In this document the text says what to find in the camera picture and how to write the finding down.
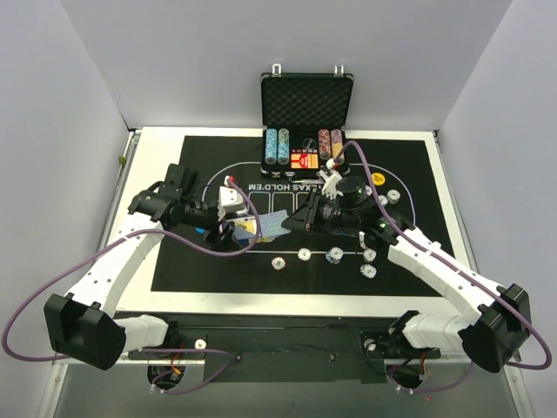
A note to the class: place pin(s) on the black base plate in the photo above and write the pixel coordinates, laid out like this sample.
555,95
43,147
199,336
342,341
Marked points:
289,349

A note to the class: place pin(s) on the yellow big blind button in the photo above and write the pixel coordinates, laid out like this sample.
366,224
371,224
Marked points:
378,178

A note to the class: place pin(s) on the clear dealer button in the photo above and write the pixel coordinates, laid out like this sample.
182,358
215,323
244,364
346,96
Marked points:
309,144

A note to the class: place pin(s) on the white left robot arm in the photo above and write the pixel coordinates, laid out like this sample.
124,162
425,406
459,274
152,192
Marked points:
113,278

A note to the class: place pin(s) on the blue poker chip stack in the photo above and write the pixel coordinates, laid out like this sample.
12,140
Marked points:
334,255

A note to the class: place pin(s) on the red poker chip stack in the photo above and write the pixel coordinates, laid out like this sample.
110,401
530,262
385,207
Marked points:
278,263

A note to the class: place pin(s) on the light blue chip row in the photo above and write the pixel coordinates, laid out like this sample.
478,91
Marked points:
271,146

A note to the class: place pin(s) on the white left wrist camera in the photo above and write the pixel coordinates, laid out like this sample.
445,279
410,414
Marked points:
230,201

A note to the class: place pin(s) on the purple yellow chip row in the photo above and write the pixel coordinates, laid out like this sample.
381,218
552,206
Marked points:
337,146

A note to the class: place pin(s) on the black poker felt mat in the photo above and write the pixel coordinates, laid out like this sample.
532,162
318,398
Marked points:
405,164

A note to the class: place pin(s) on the grey poker chip stack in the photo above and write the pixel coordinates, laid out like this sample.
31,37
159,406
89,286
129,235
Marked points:
304,254

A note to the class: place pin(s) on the blue playing card deck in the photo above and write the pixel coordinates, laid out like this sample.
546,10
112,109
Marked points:
245,229

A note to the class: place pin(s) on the green chip row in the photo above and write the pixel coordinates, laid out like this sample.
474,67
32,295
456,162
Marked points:
283,146

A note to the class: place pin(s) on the red chip row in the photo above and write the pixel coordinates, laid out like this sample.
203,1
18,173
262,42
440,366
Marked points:
325,147

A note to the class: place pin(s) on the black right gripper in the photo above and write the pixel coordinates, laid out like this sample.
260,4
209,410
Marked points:
313,216

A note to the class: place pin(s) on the aluminium frame rail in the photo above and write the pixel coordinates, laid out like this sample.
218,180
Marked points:
99,341

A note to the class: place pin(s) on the blue backed playing cards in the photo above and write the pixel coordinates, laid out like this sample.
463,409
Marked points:
271,225

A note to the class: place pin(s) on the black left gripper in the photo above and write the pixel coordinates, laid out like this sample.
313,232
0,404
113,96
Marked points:
216,228

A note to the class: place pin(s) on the red playing card box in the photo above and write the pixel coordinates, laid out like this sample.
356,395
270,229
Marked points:
304,161

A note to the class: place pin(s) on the grey chips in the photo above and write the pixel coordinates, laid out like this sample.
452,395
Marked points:
393,196
369,255

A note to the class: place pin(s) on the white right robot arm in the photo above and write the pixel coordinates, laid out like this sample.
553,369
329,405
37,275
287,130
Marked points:
444,287

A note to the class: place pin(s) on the aluminium poker chip case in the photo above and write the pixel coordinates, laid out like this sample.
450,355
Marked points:
303,103

